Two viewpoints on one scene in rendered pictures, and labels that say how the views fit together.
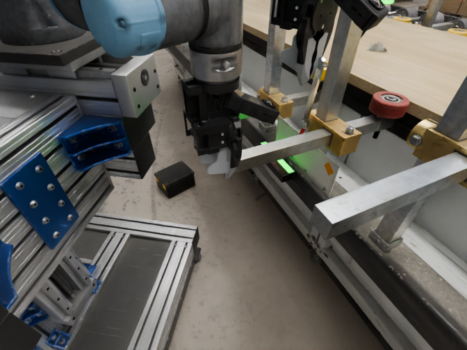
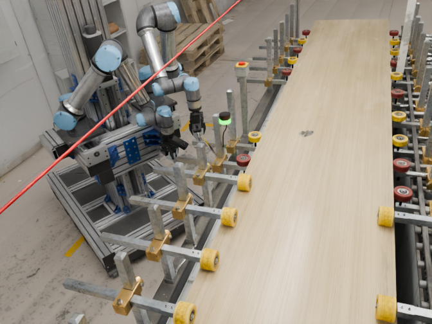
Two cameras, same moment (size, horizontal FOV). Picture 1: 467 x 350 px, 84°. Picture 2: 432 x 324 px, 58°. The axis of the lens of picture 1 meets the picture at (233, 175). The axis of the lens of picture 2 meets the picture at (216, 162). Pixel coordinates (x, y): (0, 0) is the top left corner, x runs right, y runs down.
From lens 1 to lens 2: 197 cm
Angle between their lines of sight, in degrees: 38
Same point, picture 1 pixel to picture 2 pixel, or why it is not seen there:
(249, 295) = not seen: hidden behind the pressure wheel
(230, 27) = (164, 124)
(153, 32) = (143, 124)
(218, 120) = (166, 143)
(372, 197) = (164, 169)
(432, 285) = (202, 220)
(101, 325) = (141, 215)
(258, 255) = not seen: hidden behind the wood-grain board
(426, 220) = not seen: hidden behind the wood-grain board
